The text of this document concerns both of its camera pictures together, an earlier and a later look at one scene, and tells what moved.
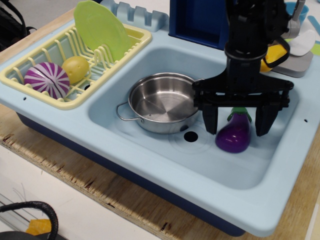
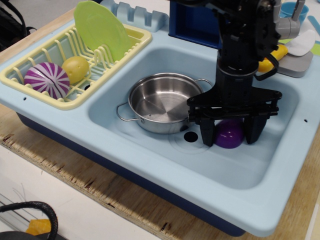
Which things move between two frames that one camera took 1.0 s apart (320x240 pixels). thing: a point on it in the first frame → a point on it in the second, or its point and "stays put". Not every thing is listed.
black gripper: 243,84 → 234,96
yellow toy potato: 77,67 stays put
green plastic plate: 97,24 stays put
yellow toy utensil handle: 273,52 stays put
